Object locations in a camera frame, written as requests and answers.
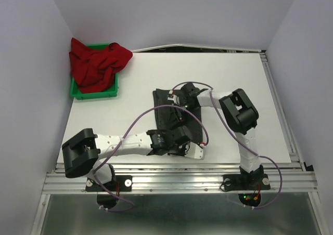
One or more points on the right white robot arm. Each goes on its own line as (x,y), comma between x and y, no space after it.
(238,115)

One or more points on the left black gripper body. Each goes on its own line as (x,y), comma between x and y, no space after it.
(178,151)

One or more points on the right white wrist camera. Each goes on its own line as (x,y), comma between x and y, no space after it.
(173,97)

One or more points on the dark grey dotted skirt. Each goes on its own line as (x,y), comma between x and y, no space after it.
(162,115)

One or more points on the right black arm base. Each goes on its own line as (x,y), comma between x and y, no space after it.
(238,182)

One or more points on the aluminium rail frame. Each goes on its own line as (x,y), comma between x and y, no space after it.
(187,199)

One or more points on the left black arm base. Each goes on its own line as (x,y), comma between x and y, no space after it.
(123,183)

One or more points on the white back wall trim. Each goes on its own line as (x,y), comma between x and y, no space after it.
(190,48)

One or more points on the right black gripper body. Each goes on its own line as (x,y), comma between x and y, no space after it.
(181,113)

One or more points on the red skirt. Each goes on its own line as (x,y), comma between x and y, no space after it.
(96,66)

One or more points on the green plastic bin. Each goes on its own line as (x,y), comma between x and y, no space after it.
(83,93)

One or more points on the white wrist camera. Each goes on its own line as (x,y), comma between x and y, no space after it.
(173,97)
(195,151)

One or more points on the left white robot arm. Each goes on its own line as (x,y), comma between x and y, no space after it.
(82,154)

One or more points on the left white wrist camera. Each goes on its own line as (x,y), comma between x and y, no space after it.
(195,151)

